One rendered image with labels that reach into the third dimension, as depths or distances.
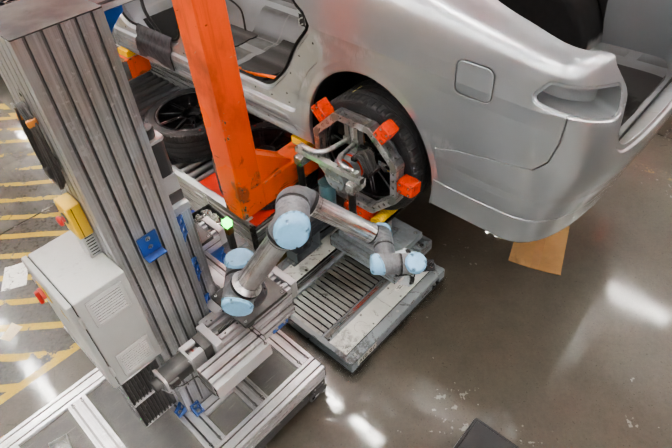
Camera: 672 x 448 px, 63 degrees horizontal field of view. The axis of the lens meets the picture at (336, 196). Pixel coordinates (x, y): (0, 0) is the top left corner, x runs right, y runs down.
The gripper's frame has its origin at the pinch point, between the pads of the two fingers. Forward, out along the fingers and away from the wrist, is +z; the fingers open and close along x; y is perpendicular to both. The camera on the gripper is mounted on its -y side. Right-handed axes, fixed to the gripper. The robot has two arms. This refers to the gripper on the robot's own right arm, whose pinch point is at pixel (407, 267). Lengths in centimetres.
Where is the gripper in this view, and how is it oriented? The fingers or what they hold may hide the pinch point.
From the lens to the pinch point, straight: 229.3
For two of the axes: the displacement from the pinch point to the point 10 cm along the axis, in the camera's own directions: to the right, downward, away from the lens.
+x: 1.0, 9.8, -1.8
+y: -9.9, 0.9, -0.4
